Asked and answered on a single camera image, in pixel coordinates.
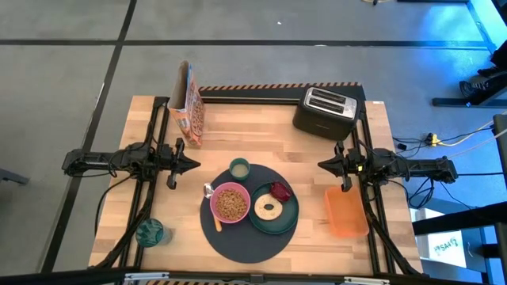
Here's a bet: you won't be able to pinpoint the black and silver toaster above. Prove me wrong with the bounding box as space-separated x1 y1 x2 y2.
292 86 361 142

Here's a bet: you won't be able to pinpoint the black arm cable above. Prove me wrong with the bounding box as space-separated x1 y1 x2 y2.
93 173 134 237

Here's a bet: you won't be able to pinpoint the straight black floor cable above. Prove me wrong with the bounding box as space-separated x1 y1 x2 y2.
455 171 506 178

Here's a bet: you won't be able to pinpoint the pink bowl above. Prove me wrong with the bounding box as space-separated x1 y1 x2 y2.
208 181 252 225

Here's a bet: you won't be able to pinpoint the person's leg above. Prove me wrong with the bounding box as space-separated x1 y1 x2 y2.
481 73 507 105
490 49 507 70

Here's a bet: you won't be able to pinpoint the teal faceted glass tumbler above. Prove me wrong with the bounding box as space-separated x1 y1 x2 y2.
135 218 173 249

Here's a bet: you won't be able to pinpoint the orange Cheerios cereal box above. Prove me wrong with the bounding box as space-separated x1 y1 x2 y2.
166 59 206 147

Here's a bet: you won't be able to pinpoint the orange plastic tray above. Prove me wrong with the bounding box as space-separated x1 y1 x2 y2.
323 185 371 238

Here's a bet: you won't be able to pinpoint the round black placemat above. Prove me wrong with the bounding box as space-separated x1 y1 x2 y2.
199 163 299 264

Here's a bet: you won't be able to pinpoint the grey metal post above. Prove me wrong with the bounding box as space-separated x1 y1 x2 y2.
493 113 507 187

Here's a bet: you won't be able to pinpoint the small green cup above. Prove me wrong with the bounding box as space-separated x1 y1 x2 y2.
229 157 251 182

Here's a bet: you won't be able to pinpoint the silver spoon with orange handle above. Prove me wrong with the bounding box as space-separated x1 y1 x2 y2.
203 182 223 234

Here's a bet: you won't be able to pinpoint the grey chair foot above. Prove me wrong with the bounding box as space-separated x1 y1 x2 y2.
0 168 31 187

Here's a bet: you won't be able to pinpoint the white labelled box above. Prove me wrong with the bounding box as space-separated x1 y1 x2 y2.
426 230 467 269

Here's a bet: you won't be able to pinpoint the black orange hazard tape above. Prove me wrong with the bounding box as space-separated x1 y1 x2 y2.
145 279 249 285

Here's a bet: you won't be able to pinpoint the brown cereal pieces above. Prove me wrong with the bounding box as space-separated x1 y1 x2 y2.
215 188 248 222

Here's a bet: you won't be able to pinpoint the black desk frame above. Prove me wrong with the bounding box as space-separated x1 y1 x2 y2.
411 200 507 285

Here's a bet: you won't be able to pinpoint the looped black cable bundle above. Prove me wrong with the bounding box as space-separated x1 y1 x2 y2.
407 177 436 210

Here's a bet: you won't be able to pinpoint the black desk foot bar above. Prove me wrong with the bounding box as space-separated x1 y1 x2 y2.
431 78 507 108

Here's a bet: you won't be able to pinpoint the silver metal bracket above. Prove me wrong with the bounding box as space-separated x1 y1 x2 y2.
124 272 170 283
343 276 391 285

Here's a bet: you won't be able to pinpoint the toasted bagel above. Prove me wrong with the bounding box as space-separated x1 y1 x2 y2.
253 192 284 221

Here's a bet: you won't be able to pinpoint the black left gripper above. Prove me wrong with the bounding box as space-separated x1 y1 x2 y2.
158 137 201 190

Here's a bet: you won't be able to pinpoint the black orange hazard striped panel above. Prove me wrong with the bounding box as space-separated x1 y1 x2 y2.
197 82 368 106

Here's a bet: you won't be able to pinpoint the black metal table frame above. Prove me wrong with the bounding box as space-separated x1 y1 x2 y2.
89 94 427 285

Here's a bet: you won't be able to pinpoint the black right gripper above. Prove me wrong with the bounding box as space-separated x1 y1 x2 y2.
318 140 368 193

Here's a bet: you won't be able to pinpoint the person's shoe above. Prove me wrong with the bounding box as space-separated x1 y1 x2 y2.
459 78 492 99
477 66 504 78

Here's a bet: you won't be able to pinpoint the dark green plate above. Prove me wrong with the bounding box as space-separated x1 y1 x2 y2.
247 181 300 235

